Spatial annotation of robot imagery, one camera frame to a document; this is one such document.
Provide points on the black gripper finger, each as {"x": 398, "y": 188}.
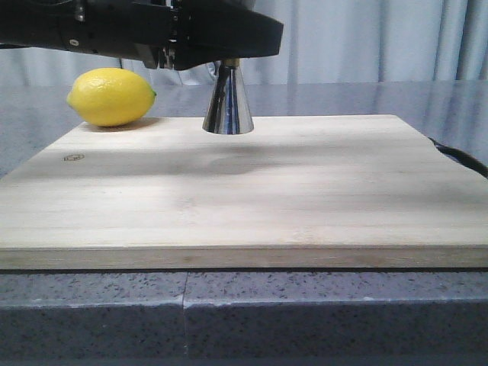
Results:
{"x": 209, "y": 31}

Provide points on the yellow lemon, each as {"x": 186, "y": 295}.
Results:
{"x": 110, "y": 97}

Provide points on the steel double jigger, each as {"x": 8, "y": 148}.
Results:
{"x": 228, "y": 112}

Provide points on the wooden cutting board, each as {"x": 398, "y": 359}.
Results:
{"x": 365, "y": 191}

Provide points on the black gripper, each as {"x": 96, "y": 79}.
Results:
{"x": 136, "y": 30}

